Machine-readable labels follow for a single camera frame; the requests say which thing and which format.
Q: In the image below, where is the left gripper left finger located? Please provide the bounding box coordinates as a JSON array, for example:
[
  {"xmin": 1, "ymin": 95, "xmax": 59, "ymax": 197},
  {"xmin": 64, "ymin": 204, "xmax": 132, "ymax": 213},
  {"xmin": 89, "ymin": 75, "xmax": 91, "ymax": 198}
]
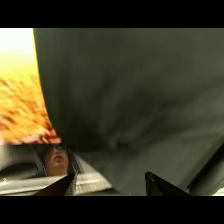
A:
[{"xmin": 33, "ymin": 172, "xmax": 77, "ymax": 197}]

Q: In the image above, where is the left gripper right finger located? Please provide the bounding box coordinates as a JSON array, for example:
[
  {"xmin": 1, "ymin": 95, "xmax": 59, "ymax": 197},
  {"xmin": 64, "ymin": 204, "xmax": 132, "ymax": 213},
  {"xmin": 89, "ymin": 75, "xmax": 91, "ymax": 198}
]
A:
[{"xmin": 144, "ymin": 171, "xmax": 192, "ymax": 197}]

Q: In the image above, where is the dark grey garment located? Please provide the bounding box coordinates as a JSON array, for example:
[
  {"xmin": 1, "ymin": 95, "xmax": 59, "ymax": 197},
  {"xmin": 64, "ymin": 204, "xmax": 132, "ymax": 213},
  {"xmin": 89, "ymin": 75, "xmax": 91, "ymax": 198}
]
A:
[{"xmin": 32, "ymin": 27, "xmax": 224, "ymax": 197}]

